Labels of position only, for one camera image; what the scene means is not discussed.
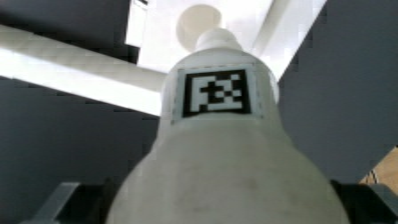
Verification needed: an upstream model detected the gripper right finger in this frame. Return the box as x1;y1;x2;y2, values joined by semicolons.
330;180;398;224

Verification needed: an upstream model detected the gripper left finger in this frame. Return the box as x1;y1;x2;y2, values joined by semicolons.
20;181;115;224

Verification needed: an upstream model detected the white lamp bulb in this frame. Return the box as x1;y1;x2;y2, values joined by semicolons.
107;28;350;224

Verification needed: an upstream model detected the white lamp base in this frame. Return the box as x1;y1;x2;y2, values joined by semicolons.
124;0;329;75

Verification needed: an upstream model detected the white front rail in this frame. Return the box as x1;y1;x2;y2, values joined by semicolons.
0;25;165;115

